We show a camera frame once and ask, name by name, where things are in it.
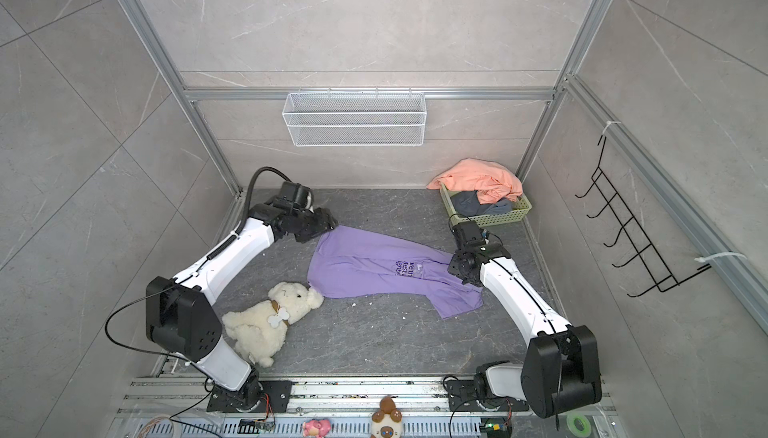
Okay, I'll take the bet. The purple t shirt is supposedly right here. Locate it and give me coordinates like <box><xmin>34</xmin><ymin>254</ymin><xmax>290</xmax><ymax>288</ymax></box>
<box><xmin>307</xmin><ymin>226</ymin><xmax>483</xmax><ymax>319</ymax></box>

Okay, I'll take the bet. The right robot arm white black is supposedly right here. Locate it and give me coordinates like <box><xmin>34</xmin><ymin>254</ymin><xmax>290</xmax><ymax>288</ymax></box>
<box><xmin>449</xmin><ymin>221</ymin><xmax>603</xmax><ymax>418</ymax></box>

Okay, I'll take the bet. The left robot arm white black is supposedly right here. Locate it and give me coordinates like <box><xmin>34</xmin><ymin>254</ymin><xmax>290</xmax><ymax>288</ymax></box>
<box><xmin>145</xmin><ymin>179</ymin><xmax>338</xmax><ymax>412</ymax></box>

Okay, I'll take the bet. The dark blue t shirt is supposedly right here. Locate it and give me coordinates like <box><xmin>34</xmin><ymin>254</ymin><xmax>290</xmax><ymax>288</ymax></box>
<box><xmin>450</xmin><ymin>191</ymin><xmax>514</xmax><ymax>217</ymax></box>

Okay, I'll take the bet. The green plastic basket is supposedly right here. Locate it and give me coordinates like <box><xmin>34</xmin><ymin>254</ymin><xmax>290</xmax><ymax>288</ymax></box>
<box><xmin>440</xmin><ymin>184</ymin><xmax>532</xmax><ymax>228</ymax></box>

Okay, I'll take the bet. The orange t shirt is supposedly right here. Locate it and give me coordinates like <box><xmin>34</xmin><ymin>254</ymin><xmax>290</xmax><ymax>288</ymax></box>
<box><xmin>427</xmin><ymin>158</ymin><xmax>524</xmax><ymax>204</ymax></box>

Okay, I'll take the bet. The white plush dog toy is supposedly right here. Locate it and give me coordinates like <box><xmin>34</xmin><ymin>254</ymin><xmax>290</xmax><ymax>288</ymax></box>
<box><xmin>222</xmin><ymin>282</ymin><xmax>324</xmax><ymax>368</ymax></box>

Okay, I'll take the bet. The green yellow electronics box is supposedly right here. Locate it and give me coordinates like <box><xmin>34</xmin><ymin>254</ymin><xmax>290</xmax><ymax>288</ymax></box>
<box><xmin>479</xmin><ymin>418</ymin><xmax>512</xmax><ymax>438</ymax></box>

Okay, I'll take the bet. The brown white small plush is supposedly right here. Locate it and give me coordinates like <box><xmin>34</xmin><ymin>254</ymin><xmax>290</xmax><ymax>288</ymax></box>
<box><xmin>370</xmin><ymin>395</ymin><xmax>404</xmax><ymax>438</ymax></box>

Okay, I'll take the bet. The green tape roll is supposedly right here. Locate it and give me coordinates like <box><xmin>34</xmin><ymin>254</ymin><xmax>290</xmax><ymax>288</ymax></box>
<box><xmin>566</xmin><ymin>413</ymin><xmax>592</xmax><ymax>438</ymax></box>

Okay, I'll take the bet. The pink small toy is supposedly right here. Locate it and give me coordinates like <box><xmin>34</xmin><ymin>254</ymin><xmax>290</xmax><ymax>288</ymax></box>
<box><xmin>302</xmin><ymin>419</ymin><xmax>332</xmax><ymax>438</ymax></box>

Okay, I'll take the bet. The small electronics board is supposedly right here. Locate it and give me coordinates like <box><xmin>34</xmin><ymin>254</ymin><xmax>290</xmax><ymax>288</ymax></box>
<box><xmin>237</xmin><ymin>419</ymin><xmax>274</xmax><ymax>435</ymax></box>

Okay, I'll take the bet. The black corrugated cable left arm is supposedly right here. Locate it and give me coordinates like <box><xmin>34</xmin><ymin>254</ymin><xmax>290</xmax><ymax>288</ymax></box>
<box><xmin>236</xmin><ymin>165</ymin><xmax>292</xmax><ymax>235</ymax></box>

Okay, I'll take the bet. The white wire mesh basket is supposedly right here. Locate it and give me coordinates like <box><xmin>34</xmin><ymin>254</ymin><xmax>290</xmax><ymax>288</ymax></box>
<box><xmin>282</xmin><ymin>92</ymin><xmax>428</xmax><ymax>147</ymax></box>

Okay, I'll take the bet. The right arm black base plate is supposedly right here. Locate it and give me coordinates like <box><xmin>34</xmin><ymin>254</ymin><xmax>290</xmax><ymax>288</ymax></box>
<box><xmin>441</xmin><ymin>375</ymin><xmax>529</xmax><ymax>413</ymax></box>

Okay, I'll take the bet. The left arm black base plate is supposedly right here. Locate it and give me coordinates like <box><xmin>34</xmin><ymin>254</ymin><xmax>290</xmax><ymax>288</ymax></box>
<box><xmin>206</xmin><ymin>380</ymin><xmax>293</xmax><ymax>413</ymax></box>

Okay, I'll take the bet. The black wire hook rack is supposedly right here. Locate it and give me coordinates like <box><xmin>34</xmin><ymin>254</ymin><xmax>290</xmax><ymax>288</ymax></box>
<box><xmin>574</xmin><ymin>136</ymin><xmax>712</xmax><ymax>298</ymax></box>

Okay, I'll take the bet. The aluminium frame rail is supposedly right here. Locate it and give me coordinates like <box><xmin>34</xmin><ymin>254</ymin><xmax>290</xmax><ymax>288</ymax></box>
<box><xmin>117</xmin><ymin>0</ymin><xmax>241</xmax><ymax>196</ymax></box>

